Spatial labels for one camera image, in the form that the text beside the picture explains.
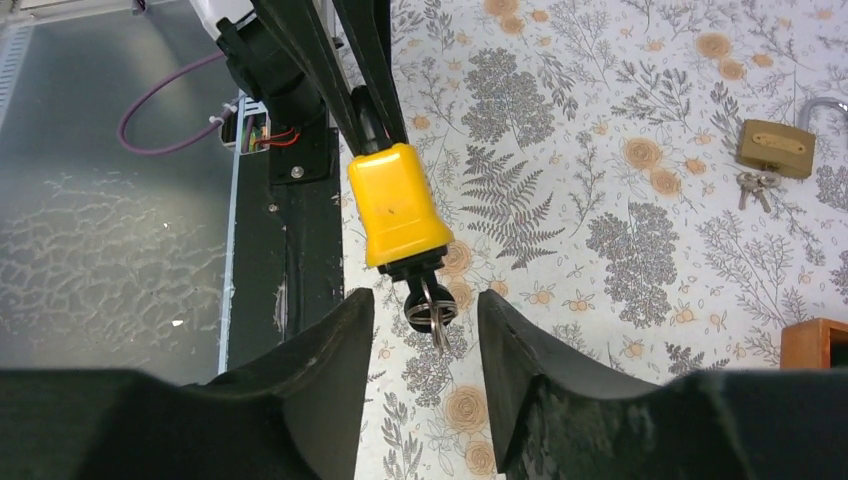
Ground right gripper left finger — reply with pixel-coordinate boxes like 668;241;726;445
1;288;374;479

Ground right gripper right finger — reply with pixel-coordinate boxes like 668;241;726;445
477;290;847;479

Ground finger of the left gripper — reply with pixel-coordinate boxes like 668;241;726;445
253;0;361;154
333;0;408;146

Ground yellow padlock key ring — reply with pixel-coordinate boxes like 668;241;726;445
402;276;460;352

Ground yellow padlock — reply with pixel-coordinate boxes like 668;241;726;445
348;86;454;282

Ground brass padlock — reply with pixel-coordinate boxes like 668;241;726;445
736;97;847;179

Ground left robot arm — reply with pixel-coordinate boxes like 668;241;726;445
191;0;408;155

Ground floral table mat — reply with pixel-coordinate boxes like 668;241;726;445
341;1;847;479

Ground orange wooden compartment tray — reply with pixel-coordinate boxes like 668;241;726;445
780;318;847;369

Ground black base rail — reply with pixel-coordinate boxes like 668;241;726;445
218;98;344;373

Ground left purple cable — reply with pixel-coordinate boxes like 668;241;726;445
117;51;238;158

